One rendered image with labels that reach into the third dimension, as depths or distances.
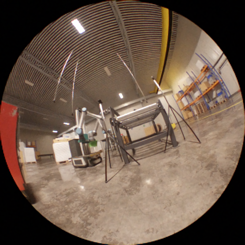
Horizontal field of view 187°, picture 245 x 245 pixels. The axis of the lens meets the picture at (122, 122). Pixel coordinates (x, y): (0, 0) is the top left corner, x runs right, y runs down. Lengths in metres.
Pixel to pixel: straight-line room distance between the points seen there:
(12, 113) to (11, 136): 0.23
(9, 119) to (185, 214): 1.38
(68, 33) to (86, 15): 1.98
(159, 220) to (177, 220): 0.09
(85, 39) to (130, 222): 8.57
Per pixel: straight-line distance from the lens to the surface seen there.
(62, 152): 4.31
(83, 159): 2.06
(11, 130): 1.00
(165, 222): 0.48
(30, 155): 8.41
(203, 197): 0.55
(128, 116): 1.36
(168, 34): 7.56
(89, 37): 8.12
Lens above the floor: 0.45
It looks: 13 degrees up
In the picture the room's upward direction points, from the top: 18 degrees counter-clockwise
